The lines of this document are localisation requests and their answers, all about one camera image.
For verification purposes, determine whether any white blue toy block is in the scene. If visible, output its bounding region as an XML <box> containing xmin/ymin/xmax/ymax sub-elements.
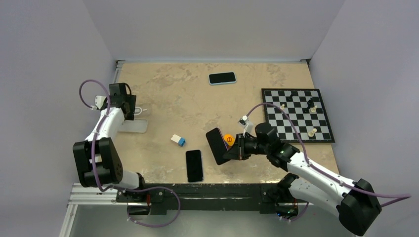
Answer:
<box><xmin>170</xmin><ymin>134</ymin><xmax>186</xmax><ymax>147</ymax></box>

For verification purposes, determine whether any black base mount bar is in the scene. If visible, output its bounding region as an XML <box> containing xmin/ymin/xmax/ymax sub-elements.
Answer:
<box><xmin>117</xmin><ymin>183</ymin><xmax>306</xmax><ymax>218</ymax></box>

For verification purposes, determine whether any white chess piece front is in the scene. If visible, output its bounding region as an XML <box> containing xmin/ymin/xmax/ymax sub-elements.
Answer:
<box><xmin>307</xmin><ymin>128</ymin><xmax>317</xmax><ymax>137</ymax></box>

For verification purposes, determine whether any black white chessboard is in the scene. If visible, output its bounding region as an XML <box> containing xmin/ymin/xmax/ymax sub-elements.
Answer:
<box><xmin>261</xmin><ymin>88</ymin><xmax>335</xmax><ymax>143</ymax></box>

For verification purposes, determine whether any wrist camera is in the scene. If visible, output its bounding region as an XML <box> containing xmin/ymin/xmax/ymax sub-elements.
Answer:
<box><xmin>90</xmin><ymin>95</ymin><xmax>110</xmax><ymax>111</ymax></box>
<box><xmin>238</xmin><ymin>115</ymin><xmax>254</xmax><ymax>135</ymax></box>

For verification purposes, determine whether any black phone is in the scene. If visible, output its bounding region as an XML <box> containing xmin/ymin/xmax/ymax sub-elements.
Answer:
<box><xmin>185</xmin><ymin>150</ymin><xmax>204</xmax><ymax>183</ymax></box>

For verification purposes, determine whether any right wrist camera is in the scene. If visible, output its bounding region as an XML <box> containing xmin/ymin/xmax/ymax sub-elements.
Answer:
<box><xmin>238</xmin><ymin>115</ymin><xmax>254</xmax><ymax>135</ymax></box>

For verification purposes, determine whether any black chess piece right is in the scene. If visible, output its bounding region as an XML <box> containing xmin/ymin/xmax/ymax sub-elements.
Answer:
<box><xmin>307</xmin><ymin>98</ymin><xmax>315</xmax><ymax>109</ymax></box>

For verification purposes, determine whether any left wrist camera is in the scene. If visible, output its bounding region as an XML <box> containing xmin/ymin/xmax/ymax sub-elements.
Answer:
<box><xmin>90</xmin><ymin>95</ymin><xmax>110</xmax><ymax>111</ymax></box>

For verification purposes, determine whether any aluminium frame rail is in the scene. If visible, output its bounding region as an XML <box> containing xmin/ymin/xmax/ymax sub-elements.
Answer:
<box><xmin>68</xmin><ymin>183</ymin><xmax>147</xmax><ymax>206</ymax></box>

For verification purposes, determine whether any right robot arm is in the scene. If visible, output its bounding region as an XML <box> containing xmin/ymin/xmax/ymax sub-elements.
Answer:
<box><xmin>223</xmin><ymin>123</ymin><xmax>382</xmax><ymax>236</ymax></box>

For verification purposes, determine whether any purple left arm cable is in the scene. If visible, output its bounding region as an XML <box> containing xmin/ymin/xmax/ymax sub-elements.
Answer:
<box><xmin>79</xmin><ymin>79</ymin><xmax>114</xmax><ymax>192</ymax></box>

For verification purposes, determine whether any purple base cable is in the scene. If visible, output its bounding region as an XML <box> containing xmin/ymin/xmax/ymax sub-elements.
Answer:
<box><xmin>126</xmin><ymin>186</ymin><xmax>181</xmax><ymax>229</ymax></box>

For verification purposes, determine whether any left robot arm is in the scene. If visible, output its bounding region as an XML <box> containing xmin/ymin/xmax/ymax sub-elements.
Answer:
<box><xmin>73</xmin><ymin>83</ymin><xmax>147</xmax><ymax>202</ymax></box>

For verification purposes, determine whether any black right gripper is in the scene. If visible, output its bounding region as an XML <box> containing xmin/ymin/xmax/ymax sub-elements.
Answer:
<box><xmin>223</xmin><ymin>133</ymin><xmax>269</xmax><ymax>160</ymax></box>

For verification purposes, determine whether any orange blue toy block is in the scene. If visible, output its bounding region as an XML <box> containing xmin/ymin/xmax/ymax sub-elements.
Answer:
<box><xmin>223</xmin><ymin>134</ymin><xmax>235</xmax><ymax>147</ymax></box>

